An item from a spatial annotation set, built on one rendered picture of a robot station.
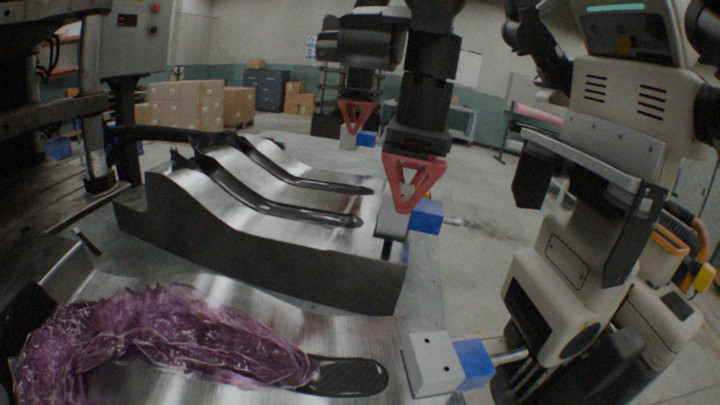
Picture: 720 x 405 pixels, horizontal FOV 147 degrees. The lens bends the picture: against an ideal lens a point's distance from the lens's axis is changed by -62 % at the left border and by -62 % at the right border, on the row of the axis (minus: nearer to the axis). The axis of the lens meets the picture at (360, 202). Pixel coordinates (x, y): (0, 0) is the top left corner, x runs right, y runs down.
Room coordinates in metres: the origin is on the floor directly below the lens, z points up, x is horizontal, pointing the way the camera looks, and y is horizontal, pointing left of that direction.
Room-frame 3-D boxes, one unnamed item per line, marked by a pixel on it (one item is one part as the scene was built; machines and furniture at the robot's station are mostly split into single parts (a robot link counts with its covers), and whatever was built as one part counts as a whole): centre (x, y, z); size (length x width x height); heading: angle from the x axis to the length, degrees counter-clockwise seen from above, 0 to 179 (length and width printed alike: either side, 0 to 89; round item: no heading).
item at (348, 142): (0.61, 0.00, 0.94); 0.13 x 0.05 x 0.05; 82
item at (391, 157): (0.30, -0.05, 0.97); 0.07 x 0.07 x 0.09; 82
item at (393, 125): (0.31, -0.05, 1.04); 0.10 x 0.07 x 0.07; 172
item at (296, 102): (7.04, 1.84, 0.42); 0.86 x 0.33 x 0.83; 79
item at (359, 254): (0.40, 0.17, 0.87); 0.50 x 0.26 x 0.14; 83
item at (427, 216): (0.31, -0.09, 0.92); 0.13 x 0.05 x 0.05; 81
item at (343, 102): (0.60, 0.04, 0.99); 0.07 x 0.07 x 0.09; 82
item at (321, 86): (5.11, 0.38, 1.03); 1.54 x 0.94 x 2.06; 169
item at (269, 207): (0.38, 0.16, 0.92); 0.35 x 0.16 x 0.09; 83
